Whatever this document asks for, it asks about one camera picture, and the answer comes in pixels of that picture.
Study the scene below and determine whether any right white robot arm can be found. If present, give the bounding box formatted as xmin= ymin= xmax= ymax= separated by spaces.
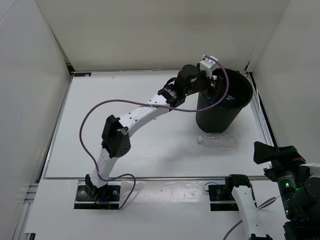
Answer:
xmin=224 ymin=141 xmax=320 ymax=240

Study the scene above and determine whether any dark green plastic bin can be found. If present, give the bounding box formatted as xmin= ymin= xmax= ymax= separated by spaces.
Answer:
xmin=195 ymin=68 xmax=253 ymax=133

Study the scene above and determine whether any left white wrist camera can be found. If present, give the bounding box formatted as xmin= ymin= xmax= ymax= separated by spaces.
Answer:
xmin=199 ymin=55 xmax=219 ymax=79

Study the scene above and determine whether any clear unlabelled plastic bottle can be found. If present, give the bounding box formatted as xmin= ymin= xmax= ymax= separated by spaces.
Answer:
xmin=196 ymin=133 xmax=240 ymax=148

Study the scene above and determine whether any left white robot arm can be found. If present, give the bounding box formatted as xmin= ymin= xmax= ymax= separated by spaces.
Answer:
xmin=85 ymin=61 xmax=217 ymax=200

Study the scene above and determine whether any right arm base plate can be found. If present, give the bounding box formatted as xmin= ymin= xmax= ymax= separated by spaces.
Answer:
xmin=202 ymin=181 xmax=257 ymax=212

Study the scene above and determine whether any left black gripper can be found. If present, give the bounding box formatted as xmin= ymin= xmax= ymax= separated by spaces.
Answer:
xmin=184 ymin=62 xmax=228 ymax=101

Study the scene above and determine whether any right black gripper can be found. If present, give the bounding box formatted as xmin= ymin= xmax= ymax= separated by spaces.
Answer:
xmin=253 ymin=140 xmax=318 ymax=220

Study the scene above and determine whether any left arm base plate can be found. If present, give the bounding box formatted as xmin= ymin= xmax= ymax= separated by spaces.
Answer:
xmin=73 ymin=181 xmax=121 ymax=210

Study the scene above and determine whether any clear Aquafina bottle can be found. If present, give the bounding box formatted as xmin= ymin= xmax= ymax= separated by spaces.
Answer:
xmin=204 ymin=94 xmax=238 ymax=104

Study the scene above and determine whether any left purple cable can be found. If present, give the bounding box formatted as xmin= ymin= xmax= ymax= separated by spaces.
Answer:
xmin=79 ymin=56 xmax=230 ymax=210

